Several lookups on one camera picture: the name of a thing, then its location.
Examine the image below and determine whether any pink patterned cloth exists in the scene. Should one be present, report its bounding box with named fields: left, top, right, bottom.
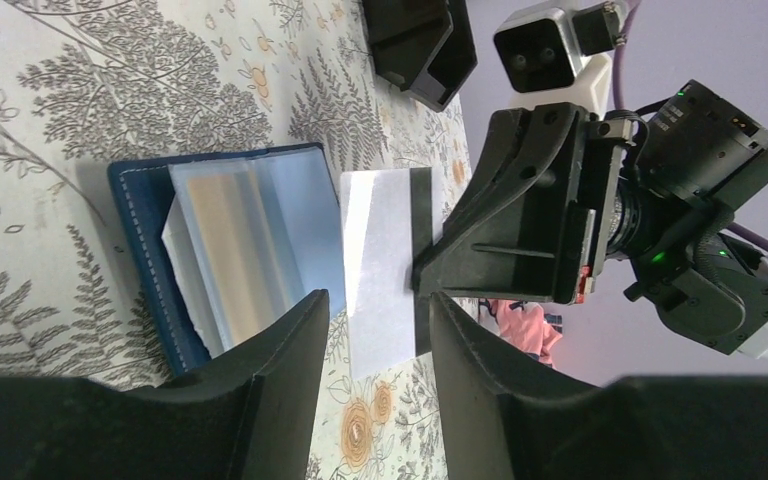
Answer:
left=478, top=299, right=562, bottom=368

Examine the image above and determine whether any blue leather card holder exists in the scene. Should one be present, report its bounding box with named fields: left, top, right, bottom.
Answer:
left=107, top=143, right=346, bottom=375

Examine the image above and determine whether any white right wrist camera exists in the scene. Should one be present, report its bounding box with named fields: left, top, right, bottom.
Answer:
left=493, top=1, right=633, bottom=118

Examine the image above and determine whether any gold credit card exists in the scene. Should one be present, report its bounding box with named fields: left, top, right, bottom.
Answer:
left=186, top=175, right=273, bottom=347

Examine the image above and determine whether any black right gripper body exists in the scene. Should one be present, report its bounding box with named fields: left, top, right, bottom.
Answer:
left=606, top=80, right=768, bottom=361

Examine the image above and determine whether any black plastic card bin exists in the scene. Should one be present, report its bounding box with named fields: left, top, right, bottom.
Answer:
left=361, top=0, right=478, bottom=112

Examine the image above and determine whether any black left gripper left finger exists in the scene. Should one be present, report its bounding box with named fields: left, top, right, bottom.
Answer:
left=0, top=290, right=330, bottom=479

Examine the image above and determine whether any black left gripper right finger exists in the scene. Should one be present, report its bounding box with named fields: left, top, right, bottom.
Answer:
left=429, top=293, right=768, bottom=479

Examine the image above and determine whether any white card with black stripe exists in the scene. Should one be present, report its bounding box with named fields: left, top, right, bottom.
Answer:
left=340, top=167, right=444, bottom=380

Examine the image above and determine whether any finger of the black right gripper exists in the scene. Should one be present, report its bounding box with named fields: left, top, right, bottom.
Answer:
left=412, top=103, right=595, bottom=304

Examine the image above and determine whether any floral table mat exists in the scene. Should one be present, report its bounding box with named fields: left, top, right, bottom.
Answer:
left=0, top=0, right=478, bottom=480

